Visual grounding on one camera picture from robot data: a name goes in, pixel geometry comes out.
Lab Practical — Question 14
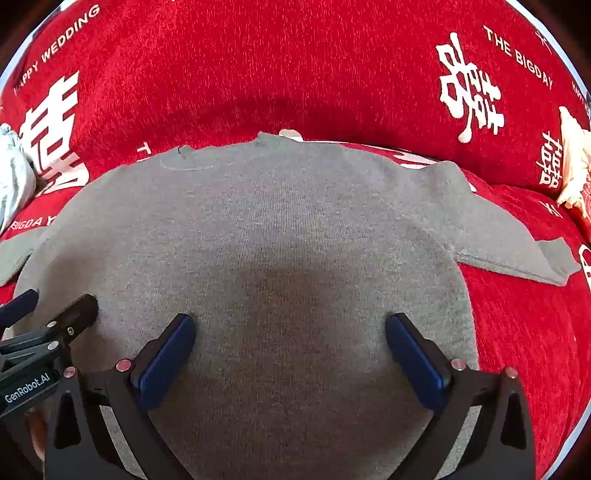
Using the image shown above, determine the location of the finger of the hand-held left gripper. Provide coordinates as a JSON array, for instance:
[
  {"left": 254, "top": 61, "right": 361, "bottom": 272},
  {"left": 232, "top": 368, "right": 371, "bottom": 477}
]
[
  {"left": 0, "top": 294, "right": 99, "bottom": 370},
  {"left": 0, "top": 289, "right": 40, "bottom": 329}
]

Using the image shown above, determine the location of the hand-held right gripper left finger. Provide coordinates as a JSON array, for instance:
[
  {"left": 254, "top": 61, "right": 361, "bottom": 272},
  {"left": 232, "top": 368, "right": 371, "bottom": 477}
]
[{"left": 44, "top": 313, "right": 197, "bottom": 480}]

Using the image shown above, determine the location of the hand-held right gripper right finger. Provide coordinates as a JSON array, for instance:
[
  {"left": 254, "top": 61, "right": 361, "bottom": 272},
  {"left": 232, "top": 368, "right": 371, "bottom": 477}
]
[{"left": 385, "top": 312, "right": 536, "bottom": 480}]

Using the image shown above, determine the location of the grey knit sweater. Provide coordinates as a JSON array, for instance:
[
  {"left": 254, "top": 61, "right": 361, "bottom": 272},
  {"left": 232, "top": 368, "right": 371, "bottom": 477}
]
[{"left": 0, "top": 131, "right": 583, "bottom": 480}]

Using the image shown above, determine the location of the person's left hand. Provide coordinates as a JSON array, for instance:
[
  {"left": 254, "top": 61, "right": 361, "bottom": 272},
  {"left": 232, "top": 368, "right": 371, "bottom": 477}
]
[{"left": 25, "top": 411, "right": 49, "bottom": 462}]

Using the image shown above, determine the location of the pale floral cloth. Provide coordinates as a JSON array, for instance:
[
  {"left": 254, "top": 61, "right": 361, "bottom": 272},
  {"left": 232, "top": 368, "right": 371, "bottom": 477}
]
[{"left": 0, "top": 122, "right": 38, "bottom": 234}]

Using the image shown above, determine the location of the red embroidered satin pillow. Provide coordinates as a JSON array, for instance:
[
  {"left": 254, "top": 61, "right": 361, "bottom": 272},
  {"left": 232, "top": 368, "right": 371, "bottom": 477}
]
[{"left": 578, "top": 173, "right": 591, "bottom": 223}]

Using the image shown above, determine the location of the cream crumpled cloth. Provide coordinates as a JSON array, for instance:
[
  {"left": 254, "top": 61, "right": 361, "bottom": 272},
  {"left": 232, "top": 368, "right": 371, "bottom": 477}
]
[{"left": 556, "top": 106, "right": 591, "bottom": 210}]

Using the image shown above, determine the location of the red printed blanket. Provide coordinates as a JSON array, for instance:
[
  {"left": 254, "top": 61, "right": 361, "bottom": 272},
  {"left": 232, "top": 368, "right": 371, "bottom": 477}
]
[{"left": 0, "top": 0, "right": 591, "bottom": 480}]

